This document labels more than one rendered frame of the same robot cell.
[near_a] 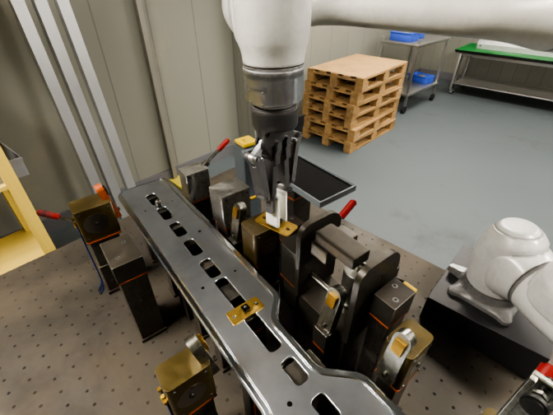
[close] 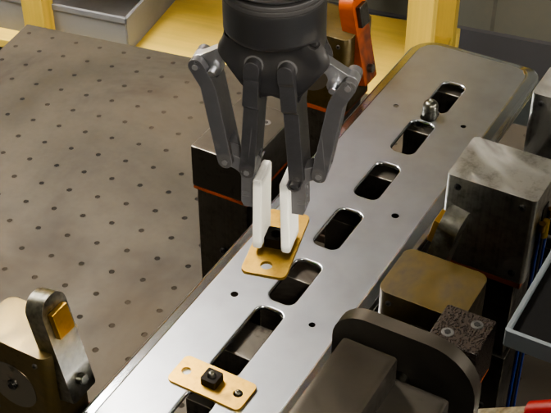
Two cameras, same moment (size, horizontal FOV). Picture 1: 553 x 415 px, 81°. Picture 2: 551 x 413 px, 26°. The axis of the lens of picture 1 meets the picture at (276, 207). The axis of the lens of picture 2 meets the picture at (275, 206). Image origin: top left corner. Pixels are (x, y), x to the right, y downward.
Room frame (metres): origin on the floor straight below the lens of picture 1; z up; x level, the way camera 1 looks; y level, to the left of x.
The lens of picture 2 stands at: (0.22, -0.69, 1.88)
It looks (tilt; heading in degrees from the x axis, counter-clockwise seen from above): 39 degrees down; 67
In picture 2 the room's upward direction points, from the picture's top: straight up
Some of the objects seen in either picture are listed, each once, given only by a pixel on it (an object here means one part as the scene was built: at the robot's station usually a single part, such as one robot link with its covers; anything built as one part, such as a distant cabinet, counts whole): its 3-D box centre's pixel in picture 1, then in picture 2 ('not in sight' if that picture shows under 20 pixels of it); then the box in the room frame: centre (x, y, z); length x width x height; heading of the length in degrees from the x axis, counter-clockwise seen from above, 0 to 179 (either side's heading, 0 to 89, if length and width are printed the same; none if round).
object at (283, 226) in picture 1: (276, 221); (275, 239); (0.51, 0.00, 1.23); 0.08 x 0.04 x 0.01; 52
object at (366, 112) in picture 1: (352, 100); not in sight; (3.91, -0.92, 0.40); 1.08 x 0.74 x 0.80; 137
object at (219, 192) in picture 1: (238, 236); (494, 312); (0.84, 0.13, 0.90); 0.13 x 0.08 x 0.41; 128
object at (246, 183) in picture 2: (266, 202); (240, 174); (0.48, 0.02, 1.29); 0.03 x 0.01 x 0.05; 142
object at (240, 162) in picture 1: (249, 196); not in sight; (1.06, 0.11, 0.92); 0.08 x 0.08 x 0.44; 38
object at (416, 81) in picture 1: (411, 66); not in sight; (5.10, -1.99, 0.52); 1.11 x 0.65 x 1.05; 138
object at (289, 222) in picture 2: (280, 204); (289, 209); (0.52, -0.01, 1.27); 0.03 x 0.01 x 0.07; 52
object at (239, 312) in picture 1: (245, 309); (211, 379); (0.47, 0.07, 1.01); 0.08 x 0.04 x 0.01; 127
